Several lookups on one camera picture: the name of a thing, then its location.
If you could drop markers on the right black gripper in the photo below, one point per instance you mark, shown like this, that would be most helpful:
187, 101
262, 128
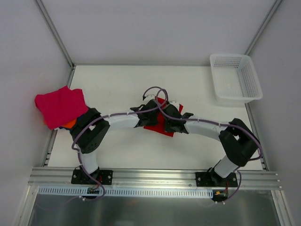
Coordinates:
171, 121

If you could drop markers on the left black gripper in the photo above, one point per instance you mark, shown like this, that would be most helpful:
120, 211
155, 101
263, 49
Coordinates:
153, 115

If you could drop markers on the red t shirt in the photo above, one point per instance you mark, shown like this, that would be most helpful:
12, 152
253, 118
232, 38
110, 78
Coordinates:
160, 127

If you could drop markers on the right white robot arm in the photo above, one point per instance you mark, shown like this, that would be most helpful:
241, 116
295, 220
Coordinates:
238, 142

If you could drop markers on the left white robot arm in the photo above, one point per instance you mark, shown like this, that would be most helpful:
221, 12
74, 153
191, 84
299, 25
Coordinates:
91, 128

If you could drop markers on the white plastic basket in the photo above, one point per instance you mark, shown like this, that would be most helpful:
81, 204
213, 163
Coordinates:
235, 79

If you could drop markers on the folded pink t shirt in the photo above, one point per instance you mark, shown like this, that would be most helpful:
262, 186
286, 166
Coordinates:
45, 103

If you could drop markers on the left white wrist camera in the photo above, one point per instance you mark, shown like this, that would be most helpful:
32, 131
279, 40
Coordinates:
148, 97

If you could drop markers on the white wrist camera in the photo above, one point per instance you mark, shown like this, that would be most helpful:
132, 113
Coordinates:
148, 97
174, 102

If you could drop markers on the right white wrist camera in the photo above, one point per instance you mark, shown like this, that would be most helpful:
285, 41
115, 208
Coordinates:
174, 102

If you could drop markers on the aluminium mounting rail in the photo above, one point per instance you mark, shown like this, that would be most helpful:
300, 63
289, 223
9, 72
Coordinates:
155, 178

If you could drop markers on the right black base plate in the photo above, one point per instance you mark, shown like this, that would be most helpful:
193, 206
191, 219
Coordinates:
211, 179

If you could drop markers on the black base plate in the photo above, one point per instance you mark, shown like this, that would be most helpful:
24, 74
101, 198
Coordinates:
79, 177
211, 179

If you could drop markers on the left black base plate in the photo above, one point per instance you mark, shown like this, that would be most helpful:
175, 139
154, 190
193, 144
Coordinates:
79, 177

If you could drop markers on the right aluminium frame post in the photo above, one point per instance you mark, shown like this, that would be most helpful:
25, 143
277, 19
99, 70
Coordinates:
264, 24

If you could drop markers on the aluminium frame post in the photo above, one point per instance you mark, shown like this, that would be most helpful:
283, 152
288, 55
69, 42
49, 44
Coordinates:
264, 24
51, 26

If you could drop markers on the white slotted cable duct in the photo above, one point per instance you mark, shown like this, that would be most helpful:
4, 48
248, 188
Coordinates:
126, 192

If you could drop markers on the left aluminium frame post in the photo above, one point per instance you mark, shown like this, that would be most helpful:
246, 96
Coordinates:
51, 26

